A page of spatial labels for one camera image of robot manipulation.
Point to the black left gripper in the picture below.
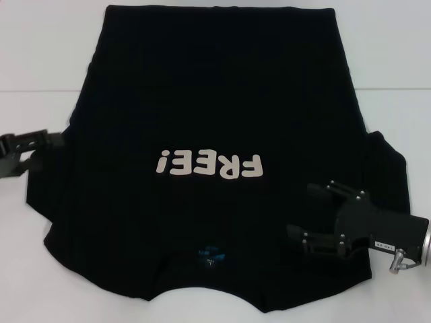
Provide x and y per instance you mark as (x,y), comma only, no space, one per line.
(13,165)

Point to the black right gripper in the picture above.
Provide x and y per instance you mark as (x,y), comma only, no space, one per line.
(387,228)

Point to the black shirt with FREE! print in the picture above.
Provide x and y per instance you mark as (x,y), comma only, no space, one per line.
(208,101)

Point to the white and silver right arm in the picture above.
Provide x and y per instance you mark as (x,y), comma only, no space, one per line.
(427,240)

